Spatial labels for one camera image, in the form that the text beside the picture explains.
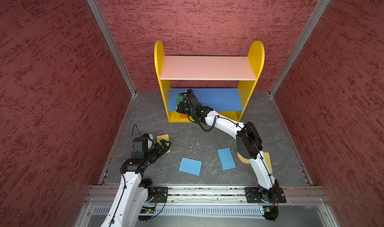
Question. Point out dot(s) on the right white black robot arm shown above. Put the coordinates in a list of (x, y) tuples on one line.
[(248, 140)]

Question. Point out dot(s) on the light blue sponge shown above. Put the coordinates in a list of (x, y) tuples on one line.
[(190, 166), (226, 159)]

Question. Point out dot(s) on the yellow sponge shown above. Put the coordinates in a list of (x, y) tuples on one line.
[(165, 138)]

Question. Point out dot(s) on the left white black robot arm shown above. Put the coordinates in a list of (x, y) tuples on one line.
[(133, 190)]

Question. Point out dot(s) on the tan orange-backed sponge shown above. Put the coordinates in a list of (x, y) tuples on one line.
[(183, 117)]

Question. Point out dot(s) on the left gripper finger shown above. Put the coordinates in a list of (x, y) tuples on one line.
[(160, 153), (165, 144)]

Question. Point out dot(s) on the yellow sponge near right arm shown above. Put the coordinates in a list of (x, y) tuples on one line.
[(268, 161)]

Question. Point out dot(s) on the light blue sponge right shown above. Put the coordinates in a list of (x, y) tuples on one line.
[(226, 159)]

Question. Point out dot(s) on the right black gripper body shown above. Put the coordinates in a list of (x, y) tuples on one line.
[(184, 108)]

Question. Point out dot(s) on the aluminium mounting rail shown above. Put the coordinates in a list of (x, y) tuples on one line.
[(178, 195)]

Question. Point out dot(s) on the bright green sponge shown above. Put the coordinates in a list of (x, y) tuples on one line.
[(179, 99)]

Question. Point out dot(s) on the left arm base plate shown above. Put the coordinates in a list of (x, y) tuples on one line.
[(157, 195)]

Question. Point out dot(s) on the light blue sponge left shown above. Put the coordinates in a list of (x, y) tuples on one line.
[(190, 166)]

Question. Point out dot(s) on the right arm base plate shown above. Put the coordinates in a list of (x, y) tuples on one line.
[(262, 196)]

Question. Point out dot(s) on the round smiley face sponge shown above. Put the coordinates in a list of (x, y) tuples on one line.
[(241, 160)]

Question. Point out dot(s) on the yellow shelf with coloured boards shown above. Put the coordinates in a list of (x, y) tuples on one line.
[(246, 70)]

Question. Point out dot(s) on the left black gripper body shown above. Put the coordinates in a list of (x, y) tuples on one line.
[(152, 153)]

